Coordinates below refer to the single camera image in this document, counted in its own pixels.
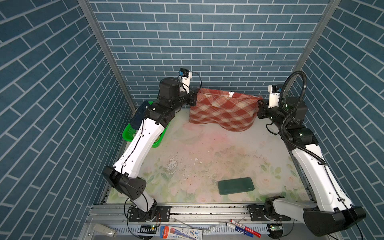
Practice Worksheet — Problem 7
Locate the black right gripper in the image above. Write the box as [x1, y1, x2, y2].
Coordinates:
[258, 96, 288, 133]

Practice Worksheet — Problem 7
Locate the red plaid skirt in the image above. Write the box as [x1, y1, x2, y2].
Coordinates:
[190, 89, 263, 132]

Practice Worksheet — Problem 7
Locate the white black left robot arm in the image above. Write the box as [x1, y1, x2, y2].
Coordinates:
[103, 73, 198, 213]

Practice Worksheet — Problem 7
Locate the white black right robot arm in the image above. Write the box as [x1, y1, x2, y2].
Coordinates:
[258, 98, 367, 237]

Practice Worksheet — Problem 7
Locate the dark navy skirt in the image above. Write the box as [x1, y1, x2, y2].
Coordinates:
[130, 101, 151, 131]

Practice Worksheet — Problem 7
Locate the green plastic basket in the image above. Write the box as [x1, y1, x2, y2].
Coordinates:
[122, 101, 172, 148]

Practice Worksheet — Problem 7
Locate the dark green folded cloth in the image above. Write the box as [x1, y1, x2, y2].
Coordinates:
[218, 177, 255, 196]

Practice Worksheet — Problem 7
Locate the red marker pen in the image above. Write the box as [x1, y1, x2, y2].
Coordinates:
[230, 219, 261, 238]

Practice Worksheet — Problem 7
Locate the blue marker pen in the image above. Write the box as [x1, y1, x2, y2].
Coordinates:
[226, 223, 254, 238]

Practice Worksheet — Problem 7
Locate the blue red packaged tool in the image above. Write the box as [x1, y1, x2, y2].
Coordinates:
[160, 226, 204, 240]

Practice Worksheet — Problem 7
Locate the white small device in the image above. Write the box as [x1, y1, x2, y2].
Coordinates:
[93, 224, 118, 238]

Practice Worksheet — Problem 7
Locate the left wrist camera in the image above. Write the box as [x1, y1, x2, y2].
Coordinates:
[178, 68, 192, 94]

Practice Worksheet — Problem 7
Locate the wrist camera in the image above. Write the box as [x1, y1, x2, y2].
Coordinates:
[178, 68, 192, 94]
[268, 85, 283, 109]

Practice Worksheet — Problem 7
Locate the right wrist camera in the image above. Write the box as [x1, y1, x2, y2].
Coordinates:
[268, 85, 283, 109]

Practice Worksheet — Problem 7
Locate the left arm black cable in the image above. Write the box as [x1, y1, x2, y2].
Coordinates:
[119, 71, 202, 240]

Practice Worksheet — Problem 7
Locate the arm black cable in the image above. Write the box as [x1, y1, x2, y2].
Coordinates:
[119, 71, 202, 240]
[265, 70, 356, 240]

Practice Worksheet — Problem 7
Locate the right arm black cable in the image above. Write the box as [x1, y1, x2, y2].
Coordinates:
[265, 70, 356, 240]

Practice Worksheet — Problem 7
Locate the aluminium corner frame post right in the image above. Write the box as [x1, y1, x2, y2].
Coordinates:
[293, 0, 341, 72]

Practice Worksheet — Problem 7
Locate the aluminium corner frame post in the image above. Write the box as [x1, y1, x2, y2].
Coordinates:
[293, 0, 341, 72]
[78, 0, 136, 112]

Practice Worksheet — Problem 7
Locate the aluminium corner frame post left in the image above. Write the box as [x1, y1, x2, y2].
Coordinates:
[78, 0, 136, 112]

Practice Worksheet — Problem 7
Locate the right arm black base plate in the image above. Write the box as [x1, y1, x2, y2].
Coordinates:
[247, 204, 291, 222]

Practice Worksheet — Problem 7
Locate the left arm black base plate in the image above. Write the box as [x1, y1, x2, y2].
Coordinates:
[128, 206, 171, 223]

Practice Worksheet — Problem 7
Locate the aluminium front rail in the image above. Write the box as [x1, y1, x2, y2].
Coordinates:
[79, 204, 317, 240]

